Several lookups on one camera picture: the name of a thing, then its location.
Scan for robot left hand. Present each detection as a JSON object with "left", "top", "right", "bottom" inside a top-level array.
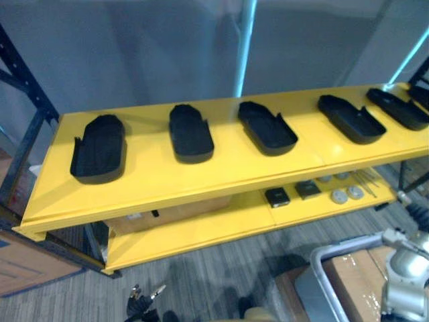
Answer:
[{"left": 126, "top": 283, "right": 168, "bottom": 322}]

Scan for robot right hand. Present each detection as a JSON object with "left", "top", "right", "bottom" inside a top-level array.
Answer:
[{"left": 397, "top": 190, "right": 429, "bottom": 233}]

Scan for yellow metal shelf board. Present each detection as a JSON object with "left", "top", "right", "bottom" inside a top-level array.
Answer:
[
  {"left": 11, "top": 81, "right": 429, "bottom": 242},
  {"left": 103, "top": 166, "right": 399, "bottom": 278}
]

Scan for thin metal rods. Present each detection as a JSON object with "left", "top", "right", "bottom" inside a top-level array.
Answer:
[{"left": 351, "top": 168, "right": 382, "bottom": 198}]

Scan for taped brown cardboard box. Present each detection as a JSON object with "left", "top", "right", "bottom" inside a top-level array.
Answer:
[{"left": 322, "top": 247, "right": 393, "bottom": 322}]

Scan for black plastic housing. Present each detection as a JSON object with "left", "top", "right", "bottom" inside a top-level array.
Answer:
[
  {"left": 237, "top": 101, "right": 300, "bottom": 158},
  {"left": 69, "top": 114, "right": 129, "bottom": 186},
  {"left": 406, "top": 84, "right": 429, "bottom": 112},
  {"left": 365, "top": 87, "right": 429, "bottom": 132},
  {"left": 168, "top": 103, "right": 215, "bottom": 165},
  {"left": 317, "top": 94, "right": 387, "bottom": 146}
]

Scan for small black square box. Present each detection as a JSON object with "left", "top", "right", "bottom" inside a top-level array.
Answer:
[
  {"left": 264, "top": 188, "right": 291, "bottom": 210},
  {"left": 294, "top": 180, "right": 321, "bottom": 201}
]

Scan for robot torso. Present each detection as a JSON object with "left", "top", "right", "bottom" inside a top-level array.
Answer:
[{"left": 242, "top": 306, "right": 282, "bottom": 322}]

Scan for cardboard box with blue label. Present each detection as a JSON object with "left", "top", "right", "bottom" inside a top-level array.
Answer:
[{"left": 0, "top": 230, "right": 85, "bottom": 298}]

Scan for teal metal pole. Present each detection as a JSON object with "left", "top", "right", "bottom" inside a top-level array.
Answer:
[
  {"left": 389, "top": 25, "right": 429, "bottom": 85},
  {"left": 233, "top": 0, "right": 258, "bottom": 99}
]

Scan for dark blue rack upright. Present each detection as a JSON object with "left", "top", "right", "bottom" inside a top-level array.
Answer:
[{"left": 0, "top": 22, "right": 122, "bottom": 279}]

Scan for grey metal cart frame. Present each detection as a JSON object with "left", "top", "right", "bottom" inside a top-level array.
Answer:
[{"left": 294, "top": 233, "right": 393, "bottom": 322}]

